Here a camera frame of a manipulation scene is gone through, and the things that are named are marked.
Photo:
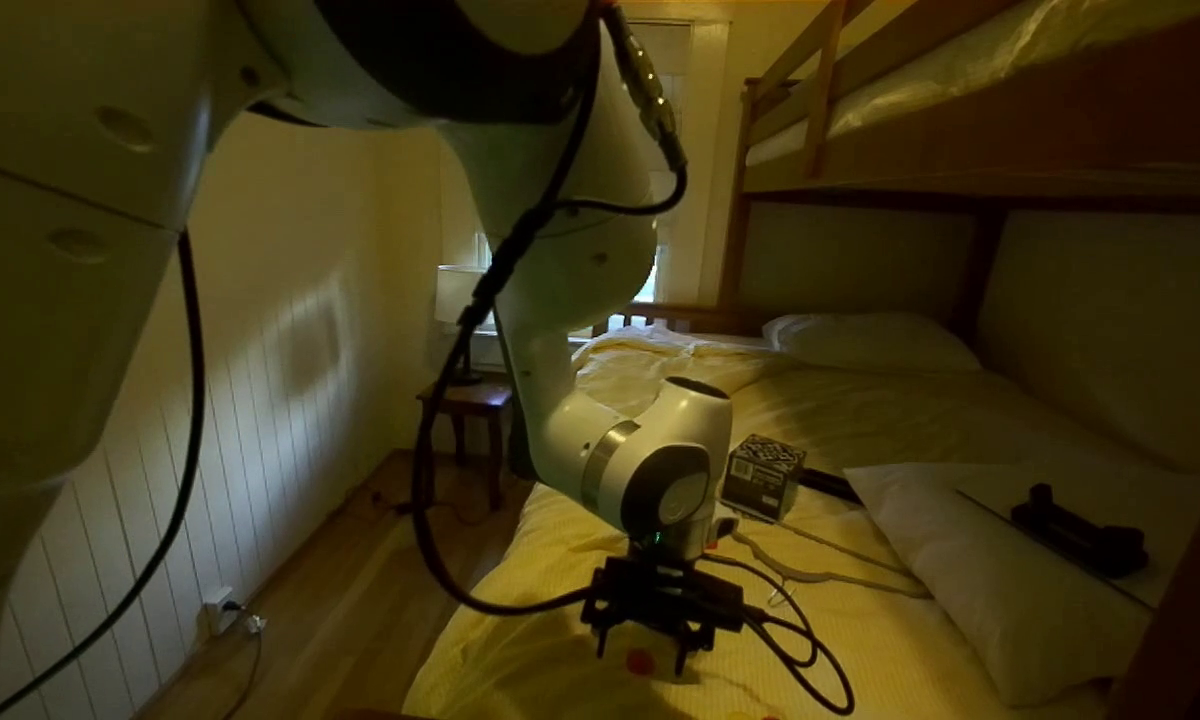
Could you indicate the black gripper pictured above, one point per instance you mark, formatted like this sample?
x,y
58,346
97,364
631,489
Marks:
x,y
663,594

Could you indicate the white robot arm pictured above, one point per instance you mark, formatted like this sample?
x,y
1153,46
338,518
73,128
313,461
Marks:
x,y
584,295

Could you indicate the black patterned box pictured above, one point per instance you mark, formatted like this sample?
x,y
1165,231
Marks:
x,y
763,474

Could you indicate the crumpled white blanket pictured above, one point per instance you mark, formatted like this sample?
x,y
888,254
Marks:
x,y
653,360

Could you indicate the dark wooden nightstand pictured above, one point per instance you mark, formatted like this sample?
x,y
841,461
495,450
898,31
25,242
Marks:
x,y
474,398

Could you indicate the yellow striped bed sheet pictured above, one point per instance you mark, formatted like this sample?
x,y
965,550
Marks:
x,y
867,415

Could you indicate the large white pillow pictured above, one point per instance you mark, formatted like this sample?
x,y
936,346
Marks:
x,y
1001,587

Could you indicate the flat white pillow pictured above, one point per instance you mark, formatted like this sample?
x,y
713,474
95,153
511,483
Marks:
x,y
867,342

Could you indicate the white plug adapter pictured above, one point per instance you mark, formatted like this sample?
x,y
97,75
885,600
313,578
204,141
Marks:
x,y
255,621

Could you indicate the white shade table lamp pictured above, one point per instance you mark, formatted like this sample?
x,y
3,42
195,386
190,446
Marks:
x,y
458,295

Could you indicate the black handheld device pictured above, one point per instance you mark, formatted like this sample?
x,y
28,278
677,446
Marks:
x,y
1081,533

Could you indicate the pale bunk mattress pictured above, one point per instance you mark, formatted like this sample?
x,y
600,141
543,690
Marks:
x,y
1001,54

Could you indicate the white wall outlet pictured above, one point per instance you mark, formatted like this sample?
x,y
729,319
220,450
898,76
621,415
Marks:
x,y
218,614

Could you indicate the wooden bunk bed frame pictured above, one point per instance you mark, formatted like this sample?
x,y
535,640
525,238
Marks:
x,y
1024,145

